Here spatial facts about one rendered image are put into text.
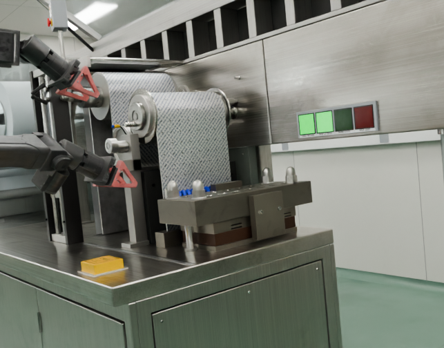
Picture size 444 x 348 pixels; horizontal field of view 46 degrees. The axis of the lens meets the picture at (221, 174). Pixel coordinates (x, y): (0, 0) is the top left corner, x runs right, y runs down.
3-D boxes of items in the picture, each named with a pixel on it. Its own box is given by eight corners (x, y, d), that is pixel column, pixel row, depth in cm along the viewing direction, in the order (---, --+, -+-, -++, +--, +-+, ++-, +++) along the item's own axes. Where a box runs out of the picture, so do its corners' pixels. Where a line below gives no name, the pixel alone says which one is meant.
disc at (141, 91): (129, 142, 149) (126, 89, 147) (130, 142, 149) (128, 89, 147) (157, 144, 137) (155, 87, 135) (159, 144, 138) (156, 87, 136)
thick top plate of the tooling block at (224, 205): (159, 223, 133) (157, 199, 133) (272, 201, 158) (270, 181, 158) (197, 226, 121) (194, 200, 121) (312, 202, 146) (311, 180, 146)
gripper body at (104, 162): (108, 184, 124) (81, 171, 119) (89, 184, 131) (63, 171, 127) (118, 159, 125) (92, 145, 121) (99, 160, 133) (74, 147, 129)
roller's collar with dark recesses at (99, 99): (76, 109, 160) (74, 88, 160) (94, 108, 164) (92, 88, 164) (85, 106, 155) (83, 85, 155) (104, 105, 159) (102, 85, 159)
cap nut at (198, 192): (188, 199, 126) (186, 180, 126) (200, 197, 128) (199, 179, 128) (197, 199, 123) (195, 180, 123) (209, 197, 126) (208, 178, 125)
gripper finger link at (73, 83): (95, 105, 129) (64, 81, 125) (83, 109, 135) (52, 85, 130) (109, 84, 132) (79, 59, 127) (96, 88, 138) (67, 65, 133)
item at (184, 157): (163, 203, 139) (156, 133, 138) (230, 191, 154) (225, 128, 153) (164, 203, 139) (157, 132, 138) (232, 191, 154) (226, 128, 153)
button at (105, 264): (81, 271, 117) (80, 261, 117) (110, 265, 122) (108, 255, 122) (94, 275, 112) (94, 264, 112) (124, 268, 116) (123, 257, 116)
